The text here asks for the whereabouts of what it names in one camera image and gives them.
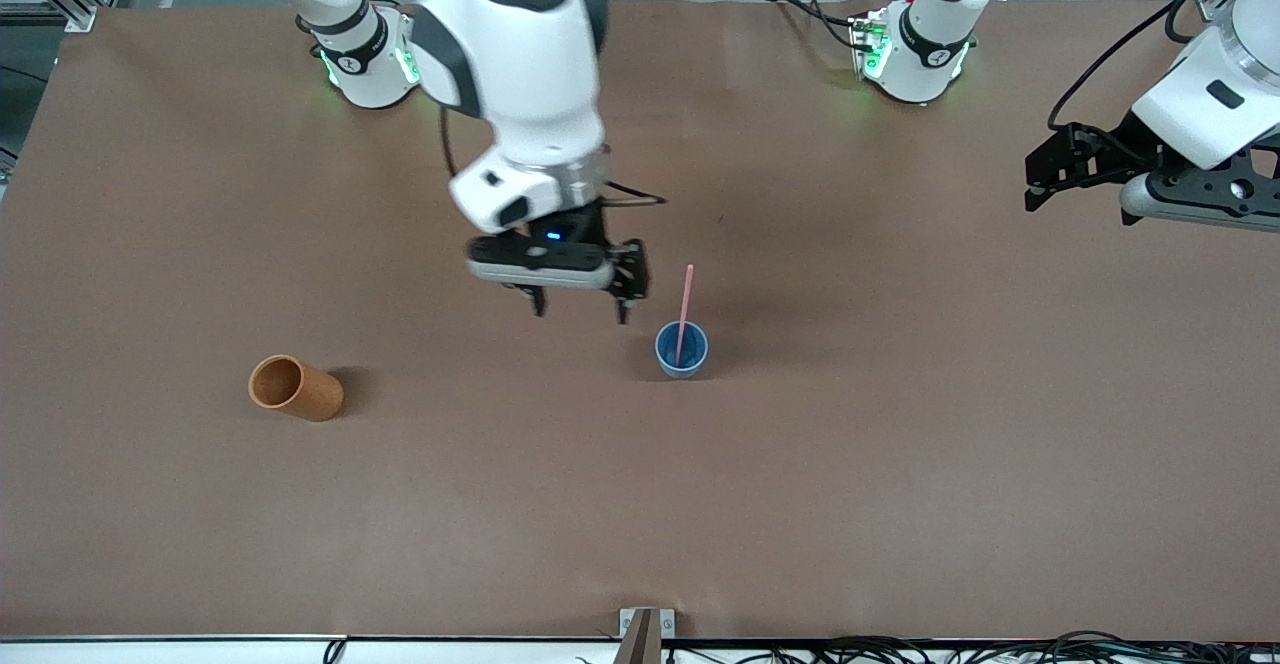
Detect pink chopstick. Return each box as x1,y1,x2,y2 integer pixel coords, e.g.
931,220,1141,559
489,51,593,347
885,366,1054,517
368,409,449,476
674,264,696,368

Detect blue cup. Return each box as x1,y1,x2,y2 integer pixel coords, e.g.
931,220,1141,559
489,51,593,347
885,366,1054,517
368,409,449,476
654,320,711,381

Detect brown cylindrical cup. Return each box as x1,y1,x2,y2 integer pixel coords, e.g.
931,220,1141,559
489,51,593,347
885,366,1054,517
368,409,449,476
248,354,346,423

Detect brown table cover sheet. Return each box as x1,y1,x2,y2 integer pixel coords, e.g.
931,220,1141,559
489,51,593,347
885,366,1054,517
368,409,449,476
0,0,1280,643

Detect brown mounting pole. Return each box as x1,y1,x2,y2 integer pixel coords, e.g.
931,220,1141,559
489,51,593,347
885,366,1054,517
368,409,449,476
612,610,663,664

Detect long black left arm cable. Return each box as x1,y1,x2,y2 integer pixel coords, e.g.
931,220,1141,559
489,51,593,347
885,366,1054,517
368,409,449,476
1047,0,1259,133

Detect short black left arm cable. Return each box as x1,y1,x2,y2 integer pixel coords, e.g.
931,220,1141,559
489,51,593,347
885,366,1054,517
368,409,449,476
1163,0,1205,46

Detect black left arm base cables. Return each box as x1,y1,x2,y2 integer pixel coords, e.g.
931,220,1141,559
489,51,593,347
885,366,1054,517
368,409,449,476
767,0,873,51

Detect metal table edge bracket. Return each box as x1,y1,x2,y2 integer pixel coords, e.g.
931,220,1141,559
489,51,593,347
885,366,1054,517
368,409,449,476
618,607,677,641

